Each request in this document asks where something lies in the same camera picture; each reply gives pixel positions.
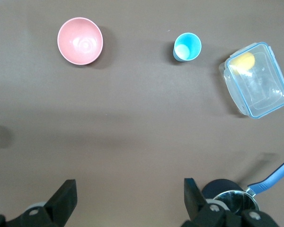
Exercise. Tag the brown table cover mat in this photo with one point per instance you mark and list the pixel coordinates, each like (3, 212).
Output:
(132, 118)

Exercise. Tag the yellow round fruit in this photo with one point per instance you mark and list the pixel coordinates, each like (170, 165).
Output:
(243, 62)

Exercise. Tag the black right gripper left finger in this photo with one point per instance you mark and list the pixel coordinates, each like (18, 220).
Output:
(59, 205)

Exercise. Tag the light blue plastic cup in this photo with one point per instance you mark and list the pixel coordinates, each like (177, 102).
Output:
(188, 47)

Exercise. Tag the clear plastic food container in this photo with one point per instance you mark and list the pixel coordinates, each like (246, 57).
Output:
(260, 82)

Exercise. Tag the pink bowl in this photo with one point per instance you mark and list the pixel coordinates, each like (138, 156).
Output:
(80, 41)

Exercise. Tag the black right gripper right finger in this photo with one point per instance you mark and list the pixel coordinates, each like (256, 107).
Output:
(196, 208)

